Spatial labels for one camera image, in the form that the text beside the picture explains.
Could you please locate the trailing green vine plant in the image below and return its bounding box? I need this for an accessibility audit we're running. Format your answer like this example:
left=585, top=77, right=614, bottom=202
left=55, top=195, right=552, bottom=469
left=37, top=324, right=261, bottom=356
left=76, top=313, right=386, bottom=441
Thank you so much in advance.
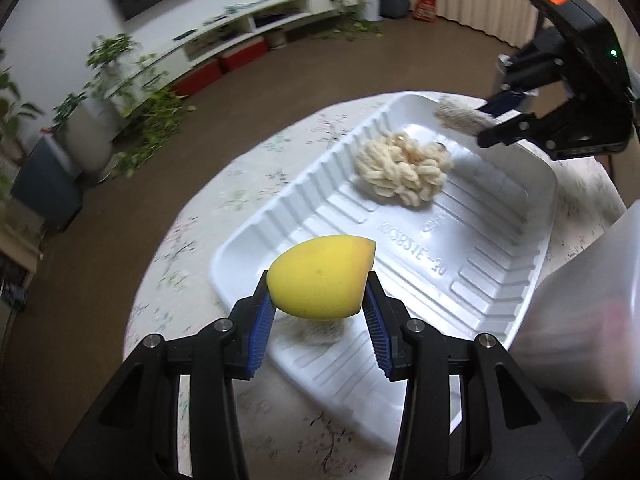
left=107, top=55, right=195, bottom=179

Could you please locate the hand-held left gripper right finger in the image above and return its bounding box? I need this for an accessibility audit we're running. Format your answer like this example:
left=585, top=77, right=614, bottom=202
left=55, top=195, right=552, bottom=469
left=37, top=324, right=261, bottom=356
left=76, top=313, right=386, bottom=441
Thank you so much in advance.
left=362, top=271, right=583, bottom=480

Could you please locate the translucent jar with black lid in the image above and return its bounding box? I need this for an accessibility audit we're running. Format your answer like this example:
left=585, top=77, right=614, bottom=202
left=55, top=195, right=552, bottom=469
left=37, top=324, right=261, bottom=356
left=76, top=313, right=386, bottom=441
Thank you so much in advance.
left=512, top=205, right=640, bottom=461

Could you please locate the round floral tablecloth table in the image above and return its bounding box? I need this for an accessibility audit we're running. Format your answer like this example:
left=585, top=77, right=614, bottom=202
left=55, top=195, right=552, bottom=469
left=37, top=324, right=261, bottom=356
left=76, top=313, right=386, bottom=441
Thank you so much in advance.
left=122, top=94, right=628, bottom=480

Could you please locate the yellow egg-shaped sponge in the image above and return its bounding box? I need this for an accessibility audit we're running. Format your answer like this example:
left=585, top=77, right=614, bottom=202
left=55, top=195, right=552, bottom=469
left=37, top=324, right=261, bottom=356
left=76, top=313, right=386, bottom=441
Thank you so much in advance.
left=266, top=235, right=377, bottom=322

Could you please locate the white television cabinet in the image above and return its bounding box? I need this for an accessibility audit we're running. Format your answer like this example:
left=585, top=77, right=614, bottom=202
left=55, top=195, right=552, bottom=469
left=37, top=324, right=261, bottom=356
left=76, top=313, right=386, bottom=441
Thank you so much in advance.
left=107, top=0, right=362, bottom=111

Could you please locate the plant in white ribbed planter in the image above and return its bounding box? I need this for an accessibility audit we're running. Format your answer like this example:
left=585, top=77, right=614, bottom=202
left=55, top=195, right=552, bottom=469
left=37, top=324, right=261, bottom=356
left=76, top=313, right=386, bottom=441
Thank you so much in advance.
left=52, top=34, right=153, bottom=178

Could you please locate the red storage box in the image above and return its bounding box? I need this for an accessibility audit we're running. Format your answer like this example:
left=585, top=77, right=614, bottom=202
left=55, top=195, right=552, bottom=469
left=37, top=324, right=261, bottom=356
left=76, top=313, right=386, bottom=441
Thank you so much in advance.
left=219, top=39, right=271, bottom=73
left=172, top=59, right=224, bottom=97

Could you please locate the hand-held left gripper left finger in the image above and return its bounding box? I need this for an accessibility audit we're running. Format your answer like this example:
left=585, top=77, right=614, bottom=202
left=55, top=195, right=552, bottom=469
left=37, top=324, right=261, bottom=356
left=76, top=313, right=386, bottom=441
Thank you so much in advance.
left=55, top=271, right=278, bottom=480

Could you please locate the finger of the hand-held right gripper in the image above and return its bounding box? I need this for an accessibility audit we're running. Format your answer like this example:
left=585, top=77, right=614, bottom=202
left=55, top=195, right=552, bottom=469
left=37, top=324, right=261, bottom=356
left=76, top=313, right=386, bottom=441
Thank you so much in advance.
left=482, top=27, right=568, bottom=117
left=477, top=95, right=581, bottom=153

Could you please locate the cream knotted rope bundle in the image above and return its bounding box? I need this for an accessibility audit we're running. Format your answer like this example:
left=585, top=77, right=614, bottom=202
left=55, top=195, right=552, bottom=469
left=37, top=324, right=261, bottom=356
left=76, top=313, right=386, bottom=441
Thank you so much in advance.
left=354, top=131, right=453, bottom=208

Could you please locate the tall plant in blue planter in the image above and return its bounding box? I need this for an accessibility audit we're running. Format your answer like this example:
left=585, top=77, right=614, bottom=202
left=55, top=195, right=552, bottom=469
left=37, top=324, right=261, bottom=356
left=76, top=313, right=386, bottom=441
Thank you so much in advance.
left=0, top=50, right=85, bottom=233

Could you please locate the white plastic tray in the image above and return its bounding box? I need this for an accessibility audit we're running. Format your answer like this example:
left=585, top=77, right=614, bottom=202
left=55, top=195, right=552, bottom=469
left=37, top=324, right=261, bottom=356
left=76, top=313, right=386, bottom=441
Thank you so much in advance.
left=210, top=91, right=558, bottom=453

